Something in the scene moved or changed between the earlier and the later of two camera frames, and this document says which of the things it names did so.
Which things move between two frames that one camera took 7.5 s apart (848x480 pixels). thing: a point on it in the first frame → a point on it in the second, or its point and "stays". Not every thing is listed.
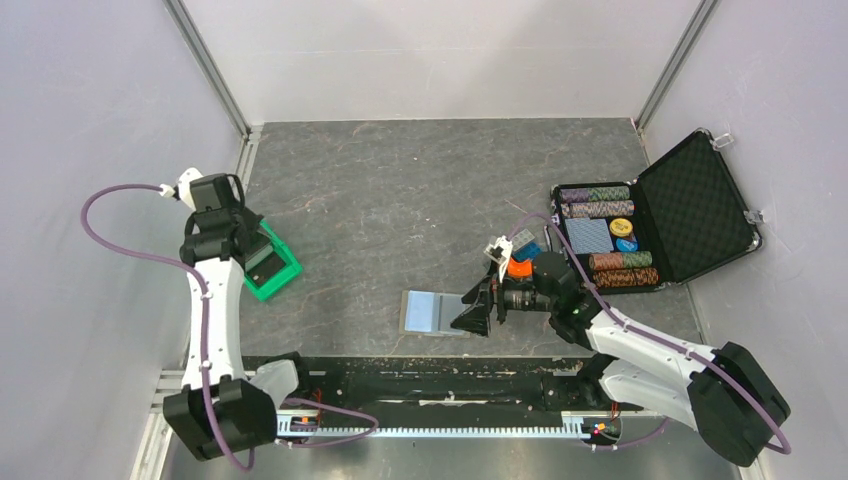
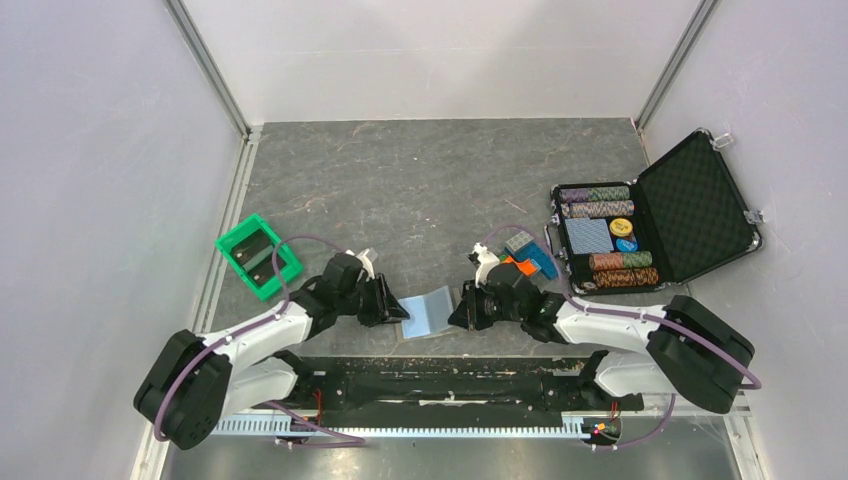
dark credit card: x=254 y=243 stays
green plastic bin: x=286 y=274 stays
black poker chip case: x=682 y=219 stays
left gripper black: x=252 y=220 → x=385 y=308
